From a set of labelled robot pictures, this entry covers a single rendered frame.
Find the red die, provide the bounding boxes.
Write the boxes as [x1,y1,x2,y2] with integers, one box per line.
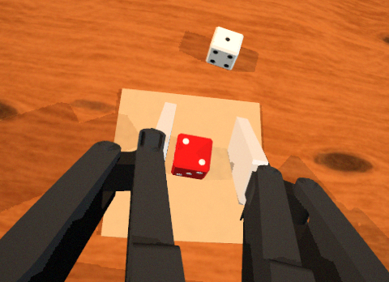
[171,134,213,180]

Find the beige square mat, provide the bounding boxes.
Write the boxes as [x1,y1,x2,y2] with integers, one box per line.
[101,88,262,244]

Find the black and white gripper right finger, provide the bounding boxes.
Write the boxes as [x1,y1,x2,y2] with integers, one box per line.
[227,117,389,282]

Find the white die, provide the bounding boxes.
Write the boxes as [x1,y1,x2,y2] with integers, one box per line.
[206,27,243,70]

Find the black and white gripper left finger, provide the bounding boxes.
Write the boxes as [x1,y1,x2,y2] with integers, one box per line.
[0,102,186,282]

